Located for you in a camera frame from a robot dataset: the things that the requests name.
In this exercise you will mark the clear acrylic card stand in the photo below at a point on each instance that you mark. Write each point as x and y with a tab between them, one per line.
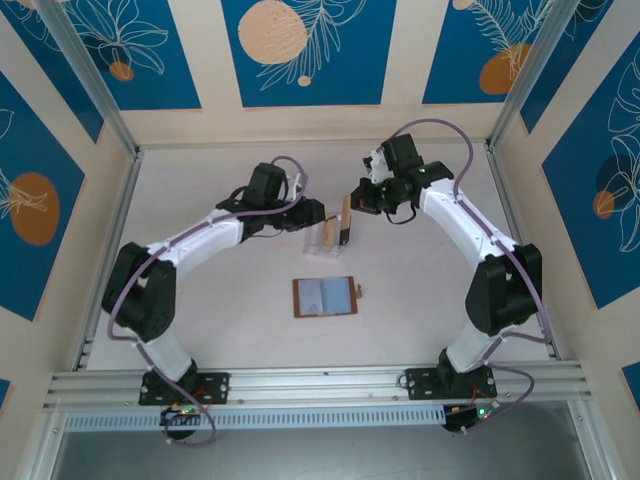
314	245

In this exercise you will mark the brown leather card holder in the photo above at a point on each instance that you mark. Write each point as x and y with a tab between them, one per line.
330	297

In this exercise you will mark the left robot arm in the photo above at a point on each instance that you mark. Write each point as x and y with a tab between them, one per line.
210	235

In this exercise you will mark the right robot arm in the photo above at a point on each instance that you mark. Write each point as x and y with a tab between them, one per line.
450	205

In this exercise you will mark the aluminium side rail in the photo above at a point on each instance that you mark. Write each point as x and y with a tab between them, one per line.
515	225
120	220

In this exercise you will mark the blue floral wall panel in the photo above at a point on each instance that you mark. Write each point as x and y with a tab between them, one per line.
350	75
30	125
150	60
575	225
450	60
55	75
565	60

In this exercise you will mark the aluminium front rail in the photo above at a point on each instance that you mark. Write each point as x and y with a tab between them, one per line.
320	387

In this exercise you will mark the aluminium upright post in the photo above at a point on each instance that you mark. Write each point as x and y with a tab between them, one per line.
90	75
527	75

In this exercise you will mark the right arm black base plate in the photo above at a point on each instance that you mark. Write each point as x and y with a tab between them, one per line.
417	382

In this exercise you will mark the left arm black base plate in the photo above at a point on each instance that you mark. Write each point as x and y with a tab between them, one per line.
220	387

